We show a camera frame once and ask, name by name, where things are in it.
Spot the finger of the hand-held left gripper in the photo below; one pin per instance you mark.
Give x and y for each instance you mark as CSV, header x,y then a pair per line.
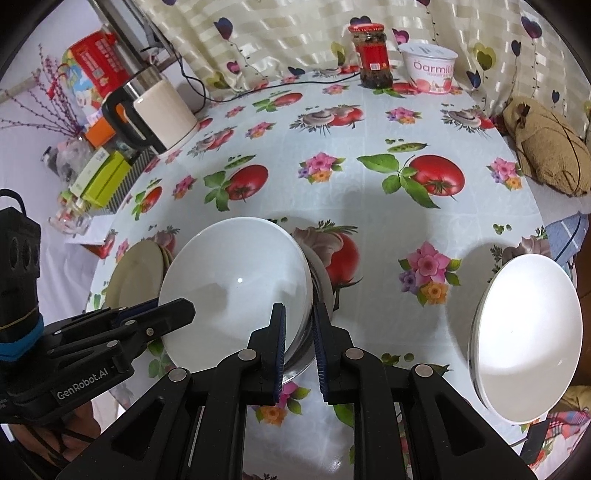
x,y
136,310
166,318

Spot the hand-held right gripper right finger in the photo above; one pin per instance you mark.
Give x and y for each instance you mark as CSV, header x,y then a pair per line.
x,y
319,355

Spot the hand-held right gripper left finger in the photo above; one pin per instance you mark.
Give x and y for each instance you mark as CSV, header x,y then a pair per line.
x,y
279,350

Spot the stainless steel bowl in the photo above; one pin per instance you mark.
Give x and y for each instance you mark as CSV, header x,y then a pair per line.
x,y
300,355

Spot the beige plate with brown patch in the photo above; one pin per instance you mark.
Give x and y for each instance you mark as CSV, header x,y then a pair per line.
x,y
171,257
134,277

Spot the person's left hand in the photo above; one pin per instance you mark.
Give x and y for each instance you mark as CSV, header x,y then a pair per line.
x,y
74,427

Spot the white side shelf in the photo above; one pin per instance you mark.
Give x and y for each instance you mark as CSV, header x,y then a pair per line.
x,y
94,233

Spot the clear glass jar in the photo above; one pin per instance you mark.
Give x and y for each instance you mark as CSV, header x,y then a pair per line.
x,y
69,224

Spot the group of small bottles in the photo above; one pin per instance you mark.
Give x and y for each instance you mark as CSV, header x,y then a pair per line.
x,y
69,203

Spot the green box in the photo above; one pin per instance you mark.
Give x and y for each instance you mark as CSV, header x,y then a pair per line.
x,y
108,182

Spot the black white striped tray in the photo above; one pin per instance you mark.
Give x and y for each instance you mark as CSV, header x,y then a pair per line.
x,y
134,177

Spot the white slim box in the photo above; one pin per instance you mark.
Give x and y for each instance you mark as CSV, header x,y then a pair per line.
x,y
90,170

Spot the floral vegetable print tablecloth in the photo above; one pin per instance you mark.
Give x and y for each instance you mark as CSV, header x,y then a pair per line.
x,y
369,217

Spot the clear plastic bag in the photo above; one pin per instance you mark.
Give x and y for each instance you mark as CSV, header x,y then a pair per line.
x,y
74,157

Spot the dark glass bottle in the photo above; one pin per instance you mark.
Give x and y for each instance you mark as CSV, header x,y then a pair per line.
x,y
48,161

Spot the white kettle base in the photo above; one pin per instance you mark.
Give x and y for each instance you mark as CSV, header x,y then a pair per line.
x,y
184,139

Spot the orange box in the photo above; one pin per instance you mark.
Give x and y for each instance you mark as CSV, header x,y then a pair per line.
x,y
99,134

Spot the white electric kettle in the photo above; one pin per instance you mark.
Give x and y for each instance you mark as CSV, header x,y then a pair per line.
x,y
161,110

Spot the purple flower branch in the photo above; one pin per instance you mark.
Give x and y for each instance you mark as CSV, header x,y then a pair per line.
x,y
51,106

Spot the red cartoon print box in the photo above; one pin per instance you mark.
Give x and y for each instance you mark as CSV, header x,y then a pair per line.
x,y
92,60

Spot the colourful plaid cloth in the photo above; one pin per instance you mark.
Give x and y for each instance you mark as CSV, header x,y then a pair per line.
x,y
570,427

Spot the blue striped cloth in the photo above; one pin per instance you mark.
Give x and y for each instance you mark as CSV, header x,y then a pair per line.
x,y
565,230

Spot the red label sauce jar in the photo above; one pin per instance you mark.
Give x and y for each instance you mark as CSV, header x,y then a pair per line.
x,y
371,55

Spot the cream curtain with heart print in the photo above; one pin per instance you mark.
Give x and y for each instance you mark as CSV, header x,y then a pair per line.
x,y
286,37

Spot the white yogurt tub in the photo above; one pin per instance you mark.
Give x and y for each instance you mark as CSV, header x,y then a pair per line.
x,y
429,69

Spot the brown burlap bag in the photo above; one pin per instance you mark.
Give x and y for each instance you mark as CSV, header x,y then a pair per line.
x,y
549,143

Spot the metal window frame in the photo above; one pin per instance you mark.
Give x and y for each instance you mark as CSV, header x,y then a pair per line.
x,y
117,32

